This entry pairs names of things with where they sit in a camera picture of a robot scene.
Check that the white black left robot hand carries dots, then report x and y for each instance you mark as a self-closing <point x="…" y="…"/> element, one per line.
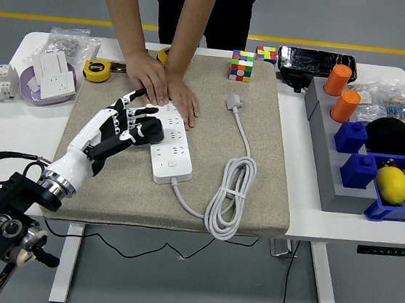
<point x="79" y="144"/>

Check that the person's left hand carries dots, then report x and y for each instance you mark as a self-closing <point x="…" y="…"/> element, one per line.
<point x="184" y="100"/>

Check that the person's right hand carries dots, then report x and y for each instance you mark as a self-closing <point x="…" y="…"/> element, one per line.
<point x="147" y="75"/>

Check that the black plug adapter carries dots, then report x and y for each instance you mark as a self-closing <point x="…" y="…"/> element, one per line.
<point x="153" y="133"/>

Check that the white power strip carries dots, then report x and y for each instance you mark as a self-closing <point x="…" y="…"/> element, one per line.
<point x="172" y="159"/>

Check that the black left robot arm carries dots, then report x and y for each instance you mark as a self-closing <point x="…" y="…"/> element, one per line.
<point x="19" y="189"/>

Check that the person's left forearm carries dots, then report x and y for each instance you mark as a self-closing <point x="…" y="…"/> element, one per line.
<point x="193" y="22"/>

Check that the yellow tape measure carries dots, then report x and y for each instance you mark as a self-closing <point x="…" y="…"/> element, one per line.
<point x="162" y="55"/>
<point x="96" y="70"/>

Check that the grey-brown mat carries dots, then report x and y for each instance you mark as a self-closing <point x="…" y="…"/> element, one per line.
<point x="207" y="141"/>

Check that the large Rubik's cube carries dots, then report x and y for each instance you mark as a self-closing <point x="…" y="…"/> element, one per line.
<point x="241" y="66"/>

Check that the purple plate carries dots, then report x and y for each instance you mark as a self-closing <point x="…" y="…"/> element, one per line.
<point x="28" y="93"/>

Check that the clear bag of screws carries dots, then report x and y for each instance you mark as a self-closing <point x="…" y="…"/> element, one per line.
<point x="68" y="43"/>

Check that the small Rubik's cube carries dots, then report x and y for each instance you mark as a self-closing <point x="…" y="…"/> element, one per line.
<point x="266" y="54"/>

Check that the person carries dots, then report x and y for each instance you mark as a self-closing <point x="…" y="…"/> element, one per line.
<point x="222" y="11"/>

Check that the black device stand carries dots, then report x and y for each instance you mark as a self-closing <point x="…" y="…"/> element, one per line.
<point x="295" y="79"/>

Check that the white table leg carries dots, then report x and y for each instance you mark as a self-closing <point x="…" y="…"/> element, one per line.
<point x="65" y="264"/>
<point x="323" y="282"/>

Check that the black glossy flat device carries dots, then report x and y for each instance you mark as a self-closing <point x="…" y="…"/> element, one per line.
<point x="317" y="62"/>

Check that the orange cylinder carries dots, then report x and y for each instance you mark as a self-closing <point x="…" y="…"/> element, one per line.
<point x="345" y="105"/>
<point x="337" y="79"/>

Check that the grey stepped block base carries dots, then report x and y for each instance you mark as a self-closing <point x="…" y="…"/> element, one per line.
<point x="331" y="173"/>

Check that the blue block with stud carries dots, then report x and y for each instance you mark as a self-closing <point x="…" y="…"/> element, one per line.
<point x="350" y="137"/>
<point x="359" y="171"/>

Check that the grey metal box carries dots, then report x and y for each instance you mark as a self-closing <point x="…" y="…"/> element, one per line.
<point x="281" y="249"/>

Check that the clear bag of white parts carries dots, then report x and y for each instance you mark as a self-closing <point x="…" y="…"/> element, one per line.
<point x="364" y="98"/>

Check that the black cloth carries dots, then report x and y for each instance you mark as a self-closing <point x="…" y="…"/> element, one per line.
<point x="394" y="138"/>

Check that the clear bag of resistors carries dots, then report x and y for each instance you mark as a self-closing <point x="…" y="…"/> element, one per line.
<point x="403" y="106"/>

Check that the yellow lemon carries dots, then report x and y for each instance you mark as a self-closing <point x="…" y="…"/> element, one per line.
<point x="391" y="186"/>

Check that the blue plastic bin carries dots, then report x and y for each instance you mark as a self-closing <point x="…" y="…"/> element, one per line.
<point x="393" y="213"/>

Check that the black table control panel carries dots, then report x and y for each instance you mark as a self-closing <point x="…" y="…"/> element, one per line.
<point x="385" y="251"/>

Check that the white wall switch plate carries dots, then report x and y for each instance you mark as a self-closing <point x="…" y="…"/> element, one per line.
<point x="108" y="50"/>

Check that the white wall socket panel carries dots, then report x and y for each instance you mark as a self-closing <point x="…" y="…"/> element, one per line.
<point x="58" y="85"/>

